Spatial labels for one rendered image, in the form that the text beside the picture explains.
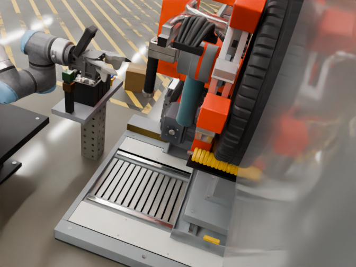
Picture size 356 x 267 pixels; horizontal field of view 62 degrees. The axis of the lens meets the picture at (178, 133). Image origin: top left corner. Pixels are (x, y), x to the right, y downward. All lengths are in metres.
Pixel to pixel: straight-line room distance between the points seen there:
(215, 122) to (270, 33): 0.27
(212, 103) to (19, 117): 1.12
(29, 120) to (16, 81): 0.55
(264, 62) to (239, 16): 0.14
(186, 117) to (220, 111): 0.57
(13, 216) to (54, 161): 0.39
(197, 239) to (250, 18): 0.95
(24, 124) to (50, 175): 0.32
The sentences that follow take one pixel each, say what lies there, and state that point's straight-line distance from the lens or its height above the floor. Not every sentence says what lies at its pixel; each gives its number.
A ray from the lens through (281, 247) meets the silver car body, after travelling 0.36.
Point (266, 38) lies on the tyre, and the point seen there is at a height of 1.07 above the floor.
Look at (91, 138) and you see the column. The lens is 1.75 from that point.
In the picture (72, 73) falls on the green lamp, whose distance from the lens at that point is 1.33.
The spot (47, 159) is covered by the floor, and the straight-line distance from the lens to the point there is 1.88.
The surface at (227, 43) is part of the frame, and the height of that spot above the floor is 1.02.
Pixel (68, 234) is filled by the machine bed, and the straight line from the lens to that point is 1.45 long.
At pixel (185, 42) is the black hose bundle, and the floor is 0.98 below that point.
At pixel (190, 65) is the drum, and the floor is 0.85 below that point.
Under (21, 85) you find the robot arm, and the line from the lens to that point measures 1.14.
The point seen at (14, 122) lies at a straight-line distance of 1.67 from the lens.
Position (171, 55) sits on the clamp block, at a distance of 0.94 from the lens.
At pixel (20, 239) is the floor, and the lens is 1.57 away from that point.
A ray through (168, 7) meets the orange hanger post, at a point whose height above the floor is 0.88.
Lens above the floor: 1.31
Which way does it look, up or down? 38 degrees down
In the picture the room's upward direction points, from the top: 14 degrees clockwise
